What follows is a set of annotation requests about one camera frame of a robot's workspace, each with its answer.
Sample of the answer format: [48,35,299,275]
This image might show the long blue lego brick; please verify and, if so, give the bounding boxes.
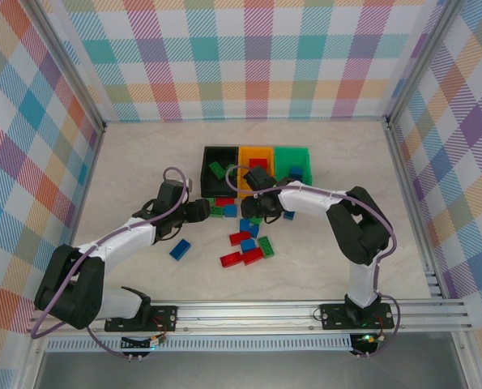
[168,238,192,261]

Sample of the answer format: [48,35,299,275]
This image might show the black plastic bin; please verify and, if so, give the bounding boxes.
[200,145,241,199]

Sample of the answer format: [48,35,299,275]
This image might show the green plastic bin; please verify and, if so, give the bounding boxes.
[273,145,314,190]

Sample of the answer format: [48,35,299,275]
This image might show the orange plastic bin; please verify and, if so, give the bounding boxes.
[237,146,275,199]

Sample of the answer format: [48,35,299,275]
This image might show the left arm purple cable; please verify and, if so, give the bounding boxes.
[29,166,190,361]

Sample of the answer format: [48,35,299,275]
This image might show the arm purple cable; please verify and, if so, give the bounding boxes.
[29,166,190,361]
[226,164,402,360]

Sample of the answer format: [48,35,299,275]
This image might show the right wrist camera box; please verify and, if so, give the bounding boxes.
[242,165,277,190]

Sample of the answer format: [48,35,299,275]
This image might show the aluminium mounting rail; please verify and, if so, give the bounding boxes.
[24,298,476,336]

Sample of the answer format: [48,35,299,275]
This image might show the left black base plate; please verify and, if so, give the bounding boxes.
[105,306,179,333]

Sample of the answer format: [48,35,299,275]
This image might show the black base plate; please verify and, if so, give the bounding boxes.
[105,306,179,333]
[319,302,395,331]

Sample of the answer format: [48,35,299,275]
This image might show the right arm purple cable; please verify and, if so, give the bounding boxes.
[226,164,402,360]

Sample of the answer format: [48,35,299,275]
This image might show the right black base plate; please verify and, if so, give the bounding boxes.
[319,302,395,331]

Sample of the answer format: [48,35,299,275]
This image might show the white slotted cable duct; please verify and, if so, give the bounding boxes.
[45,334,353,353]

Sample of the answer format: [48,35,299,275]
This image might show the aluminium side frame rail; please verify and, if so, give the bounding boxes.
[384,121,448,303]

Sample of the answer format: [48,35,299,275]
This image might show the aluminium frame post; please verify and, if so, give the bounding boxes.
[19,0,107,133]
[385,0,467,131]

